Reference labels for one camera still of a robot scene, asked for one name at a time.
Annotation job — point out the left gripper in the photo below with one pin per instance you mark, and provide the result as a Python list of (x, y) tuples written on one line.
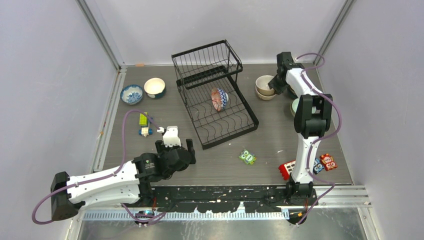
[(158, 143)]

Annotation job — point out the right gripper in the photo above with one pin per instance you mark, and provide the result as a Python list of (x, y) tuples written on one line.
[(279, 89)]

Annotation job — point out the cream bowl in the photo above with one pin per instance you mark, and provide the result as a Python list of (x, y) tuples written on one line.
[(262, 85), (264, 97)]

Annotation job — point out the mint green bowl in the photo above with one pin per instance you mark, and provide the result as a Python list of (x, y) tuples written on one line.
[(294, 106)]

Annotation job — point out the black wire dish rack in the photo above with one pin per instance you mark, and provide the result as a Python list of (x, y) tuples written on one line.
[(207, 81)]

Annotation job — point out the dark teal bowl white foot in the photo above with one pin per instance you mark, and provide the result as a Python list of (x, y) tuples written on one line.
[(155, 88)]

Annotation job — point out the red patterned bowl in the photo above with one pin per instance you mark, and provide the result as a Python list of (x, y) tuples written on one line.
[(219, 98)]

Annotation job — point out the blue white patterned bowl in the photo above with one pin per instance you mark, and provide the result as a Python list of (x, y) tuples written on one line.
[(132, 94)]

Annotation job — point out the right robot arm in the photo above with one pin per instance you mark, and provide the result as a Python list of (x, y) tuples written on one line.
[(311, 121)]

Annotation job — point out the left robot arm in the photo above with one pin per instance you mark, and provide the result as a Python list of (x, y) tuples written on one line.
[(128, 184)]

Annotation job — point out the yellow blue toy block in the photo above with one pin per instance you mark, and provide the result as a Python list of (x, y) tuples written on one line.
[(144, 125)]

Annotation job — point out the green owl block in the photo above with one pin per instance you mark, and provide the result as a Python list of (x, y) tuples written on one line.
[(247, 157)]

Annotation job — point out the red grid block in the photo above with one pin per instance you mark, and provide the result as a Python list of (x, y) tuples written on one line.
[(286, 168)]

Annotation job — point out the dark blue owl block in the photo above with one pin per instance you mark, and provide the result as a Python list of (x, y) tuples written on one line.
[(318, 166)]

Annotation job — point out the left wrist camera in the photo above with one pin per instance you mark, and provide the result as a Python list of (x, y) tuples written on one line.
[(170, 136)]

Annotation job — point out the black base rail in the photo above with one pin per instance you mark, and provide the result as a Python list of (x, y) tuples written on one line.
[(228, 199)]

